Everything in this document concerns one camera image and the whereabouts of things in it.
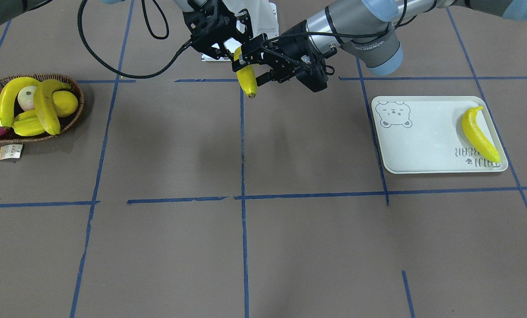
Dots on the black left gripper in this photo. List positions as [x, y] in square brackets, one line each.
[295, 45]

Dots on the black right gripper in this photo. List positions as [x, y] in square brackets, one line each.
[201, 27]

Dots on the yellow banana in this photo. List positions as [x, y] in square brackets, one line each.
[476, 136]
[8, 97]
[246, 75]
[43, 104]

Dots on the brown wicker basket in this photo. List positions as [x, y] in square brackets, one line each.
[29, 128]

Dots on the paper basket tag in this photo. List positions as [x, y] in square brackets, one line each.
[11, 151]

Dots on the white bear tray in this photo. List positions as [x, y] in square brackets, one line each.
[424, 134]

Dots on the yellow lemon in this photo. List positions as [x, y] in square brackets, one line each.
[64, 103]

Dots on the pale apple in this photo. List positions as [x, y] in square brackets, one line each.
[25, 97]

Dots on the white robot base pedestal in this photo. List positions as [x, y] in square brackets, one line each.
[263, 17]

